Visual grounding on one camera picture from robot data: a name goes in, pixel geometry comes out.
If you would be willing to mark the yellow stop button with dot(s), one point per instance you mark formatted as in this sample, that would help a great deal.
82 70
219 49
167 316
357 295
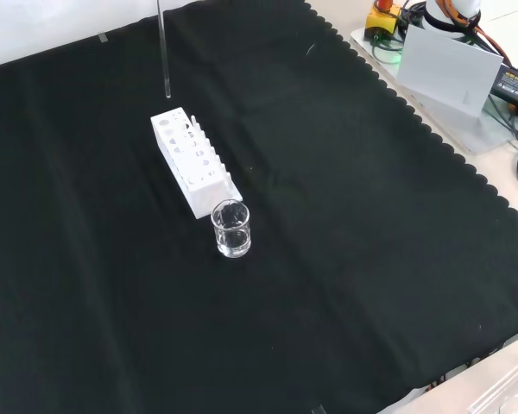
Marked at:
382 19

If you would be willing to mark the grey metal base plate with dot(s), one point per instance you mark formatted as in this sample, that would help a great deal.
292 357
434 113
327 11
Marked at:
479 133

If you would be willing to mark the black bench cloth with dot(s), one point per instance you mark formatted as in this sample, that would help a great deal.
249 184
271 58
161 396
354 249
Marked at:
328 241

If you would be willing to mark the grey cloth clip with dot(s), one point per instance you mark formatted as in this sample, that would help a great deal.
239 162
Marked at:
103 38
318 409

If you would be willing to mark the white test tube rack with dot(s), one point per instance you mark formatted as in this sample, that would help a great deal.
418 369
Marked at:
185 168

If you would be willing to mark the small clear glass beaker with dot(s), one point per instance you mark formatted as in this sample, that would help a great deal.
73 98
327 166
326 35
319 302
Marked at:
232 239

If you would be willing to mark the clear glass rod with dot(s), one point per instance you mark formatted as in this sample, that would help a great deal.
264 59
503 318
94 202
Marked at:
164 56

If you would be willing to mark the black power adapter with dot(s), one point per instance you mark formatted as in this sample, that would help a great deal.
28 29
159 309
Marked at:
516 86

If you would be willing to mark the pale white board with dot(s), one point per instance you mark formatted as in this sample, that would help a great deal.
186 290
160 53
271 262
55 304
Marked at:
446 69

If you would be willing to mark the pale metal frame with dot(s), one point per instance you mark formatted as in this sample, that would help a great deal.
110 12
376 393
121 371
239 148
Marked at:
470 384

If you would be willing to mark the thin loose thread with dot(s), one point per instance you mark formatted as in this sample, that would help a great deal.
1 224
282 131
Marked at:
311 48

